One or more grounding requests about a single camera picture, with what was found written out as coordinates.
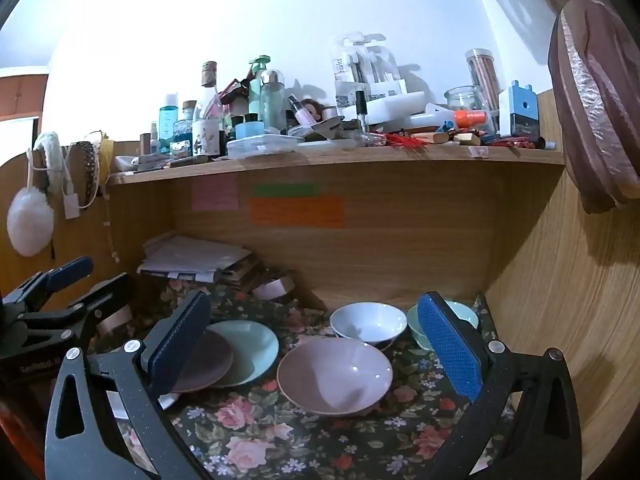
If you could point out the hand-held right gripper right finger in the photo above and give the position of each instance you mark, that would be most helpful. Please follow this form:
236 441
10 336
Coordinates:
450 345

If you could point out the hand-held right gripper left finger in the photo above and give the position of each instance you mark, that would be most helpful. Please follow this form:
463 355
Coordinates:
185 345

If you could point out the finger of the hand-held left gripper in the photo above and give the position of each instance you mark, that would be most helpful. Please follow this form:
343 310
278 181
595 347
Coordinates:
72 270
107 292

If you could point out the pink plate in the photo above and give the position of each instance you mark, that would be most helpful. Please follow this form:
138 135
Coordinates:
210 365

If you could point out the green bowl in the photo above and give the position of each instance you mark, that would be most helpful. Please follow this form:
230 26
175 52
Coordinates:
462 312

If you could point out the white plate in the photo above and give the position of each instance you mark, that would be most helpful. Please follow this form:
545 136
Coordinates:
168 401

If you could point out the green plate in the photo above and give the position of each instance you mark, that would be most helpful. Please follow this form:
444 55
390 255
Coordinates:
250 350

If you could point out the white bowl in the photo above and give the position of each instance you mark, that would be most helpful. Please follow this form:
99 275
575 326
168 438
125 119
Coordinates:
367 321

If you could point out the pink bowl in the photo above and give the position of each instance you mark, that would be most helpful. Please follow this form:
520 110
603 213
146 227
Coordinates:
335 377

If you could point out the white fluffy puff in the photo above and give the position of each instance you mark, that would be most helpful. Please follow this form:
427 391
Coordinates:
30 222

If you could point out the white charger plug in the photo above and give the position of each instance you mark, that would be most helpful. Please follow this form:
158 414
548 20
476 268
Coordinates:
71 206

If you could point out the stack of white papers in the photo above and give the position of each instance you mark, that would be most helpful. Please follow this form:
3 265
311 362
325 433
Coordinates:
195 257

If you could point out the stack of books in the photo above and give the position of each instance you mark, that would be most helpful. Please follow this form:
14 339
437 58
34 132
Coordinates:
247 275

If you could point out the black white patterned headband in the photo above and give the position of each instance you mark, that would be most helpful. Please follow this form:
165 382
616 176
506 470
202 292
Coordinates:
90 170

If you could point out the pale pink tape roll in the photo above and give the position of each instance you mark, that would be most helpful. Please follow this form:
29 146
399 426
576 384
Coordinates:
272 288

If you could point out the white fluffy headband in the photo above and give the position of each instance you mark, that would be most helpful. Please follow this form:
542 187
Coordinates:
50 155

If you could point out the yellow headband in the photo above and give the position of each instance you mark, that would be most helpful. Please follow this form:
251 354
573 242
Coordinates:
105 155

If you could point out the pink sticky note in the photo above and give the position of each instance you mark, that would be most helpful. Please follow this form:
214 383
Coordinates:
215 195

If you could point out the floral tablecloth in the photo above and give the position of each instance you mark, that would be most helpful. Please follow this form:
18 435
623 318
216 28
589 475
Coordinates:
300 440

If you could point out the orange sticky note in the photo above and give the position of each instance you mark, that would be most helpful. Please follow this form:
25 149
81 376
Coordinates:
295 211

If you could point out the blue liquid bottle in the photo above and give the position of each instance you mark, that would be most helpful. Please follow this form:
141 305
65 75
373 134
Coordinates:
168 120

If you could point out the green sticky note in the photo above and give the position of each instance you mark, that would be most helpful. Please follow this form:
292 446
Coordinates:
285 190

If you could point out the corked glass bottle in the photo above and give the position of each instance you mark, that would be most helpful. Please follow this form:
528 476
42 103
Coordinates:
207 135

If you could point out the red tassel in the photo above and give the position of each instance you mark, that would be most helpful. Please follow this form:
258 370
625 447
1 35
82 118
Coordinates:
412 141

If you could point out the clear plastic container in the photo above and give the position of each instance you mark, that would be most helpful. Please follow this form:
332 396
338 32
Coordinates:
262 146

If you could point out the blue lidded jar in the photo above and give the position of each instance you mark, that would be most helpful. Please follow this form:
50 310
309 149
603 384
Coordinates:
249 129

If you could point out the white bottle orange cap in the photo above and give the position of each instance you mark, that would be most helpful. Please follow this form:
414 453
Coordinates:
467 119

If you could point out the blue pencil sharpener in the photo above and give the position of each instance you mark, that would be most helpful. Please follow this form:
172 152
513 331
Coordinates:
522 110

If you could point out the empty glass jar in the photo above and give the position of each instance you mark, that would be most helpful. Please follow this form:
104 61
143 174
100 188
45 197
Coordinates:
462 97

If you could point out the green pump bottle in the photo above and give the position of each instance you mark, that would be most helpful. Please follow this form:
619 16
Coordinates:
256 90

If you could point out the black nail polish bottle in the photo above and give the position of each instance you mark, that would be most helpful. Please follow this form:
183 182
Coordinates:
361 110

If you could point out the clear bottle silver cap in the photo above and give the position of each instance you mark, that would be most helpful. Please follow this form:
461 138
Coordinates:
273 100

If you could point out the pink spray bottle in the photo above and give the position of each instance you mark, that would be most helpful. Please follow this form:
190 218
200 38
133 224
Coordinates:
301 112

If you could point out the brown monkey plush toy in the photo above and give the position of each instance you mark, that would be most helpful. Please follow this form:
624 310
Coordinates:
313 109

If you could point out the clear jar of pencils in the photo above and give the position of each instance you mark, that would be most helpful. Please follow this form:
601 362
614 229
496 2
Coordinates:
482 77

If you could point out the brown curtain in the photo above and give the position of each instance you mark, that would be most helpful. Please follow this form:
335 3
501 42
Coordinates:
595 110

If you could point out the white brush organizer box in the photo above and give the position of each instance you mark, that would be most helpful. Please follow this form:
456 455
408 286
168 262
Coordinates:
365 80

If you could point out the wooden wall cabinet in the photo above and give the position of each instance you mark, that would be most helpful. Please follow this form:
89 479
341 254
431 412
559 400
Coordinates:
20 92

